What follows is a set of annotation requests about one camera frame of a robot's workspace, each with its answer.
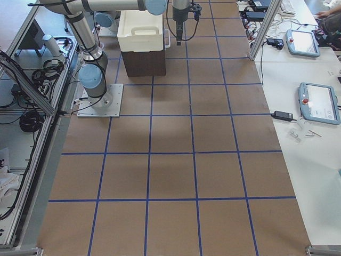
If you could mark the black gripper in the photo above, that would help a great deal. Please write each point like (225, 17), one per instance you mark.
(178, 14)

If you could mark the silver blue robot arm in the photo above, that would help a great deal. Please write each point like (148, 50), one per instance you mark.
(93, 55)

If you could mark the white foam box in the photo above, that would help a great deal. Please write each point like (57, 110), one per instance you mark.
(140, 31)

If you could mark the dark brown wooden cabinet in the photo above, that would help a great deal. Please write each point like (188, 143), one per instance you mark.
(142, 64)

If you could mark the teach pendant far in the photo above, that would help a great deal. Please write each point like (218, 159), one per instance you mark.
(302, 43)

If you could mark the teach pendant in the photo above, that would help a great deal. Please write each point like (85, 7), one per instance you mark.
(318, 103)
(302, 43)

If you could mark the black power adapter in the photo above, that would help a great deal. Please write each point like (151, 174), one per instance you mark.
(284, 116)

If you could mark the brown paper table mat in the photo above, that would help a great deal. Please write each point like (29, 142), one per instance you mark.
(192, 166)

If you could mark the teach pendant near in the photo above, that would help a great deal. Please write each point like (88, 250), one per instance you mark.
(318, 103)

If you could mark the white crumpled cloth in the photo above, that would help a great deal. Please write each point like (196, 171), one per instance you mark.
(9, 181)

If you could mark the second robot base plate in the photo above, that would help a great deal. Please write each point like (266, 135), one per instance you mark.
(108, 31)

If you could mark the aluminium frame post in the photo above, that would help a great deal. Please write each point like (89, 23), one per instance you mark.
(267, 21)

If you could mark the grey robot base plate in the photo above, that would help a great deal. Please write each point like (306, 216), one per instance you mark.
(108, 106)

